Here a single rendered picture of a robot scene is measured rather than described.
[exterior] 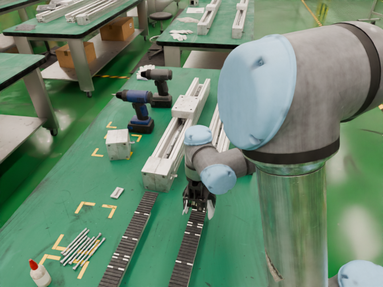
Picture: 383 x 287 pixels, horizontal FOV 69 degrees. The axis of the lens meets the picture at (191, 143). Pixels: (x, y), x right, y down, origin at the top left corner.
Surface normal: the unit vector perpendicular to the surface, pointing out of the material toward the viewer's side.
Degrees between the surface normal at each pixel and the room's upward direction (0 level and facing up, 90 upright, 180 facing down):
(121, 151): 90
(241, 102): 86
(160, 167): 0
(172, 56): 90
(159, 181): 90
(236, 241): 0
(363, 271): 6
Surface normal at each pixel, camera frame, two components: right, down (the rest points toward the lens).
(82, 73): -0.17, 0.59
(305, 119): 0.12, 0.42
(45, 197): -0.01, -0.80
